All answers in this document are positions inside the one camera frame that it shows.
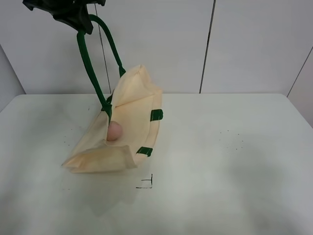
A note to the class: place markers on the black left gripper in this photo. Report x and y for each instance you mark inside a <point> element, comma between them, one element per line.
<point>74,13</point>

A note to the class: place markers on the cream linen bag green handles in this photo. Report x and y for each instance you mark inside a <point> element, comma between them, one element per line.
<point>135,104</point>

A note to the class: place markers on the pink peach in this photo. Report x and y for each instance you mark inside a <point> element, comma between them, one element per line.
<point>114,131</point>

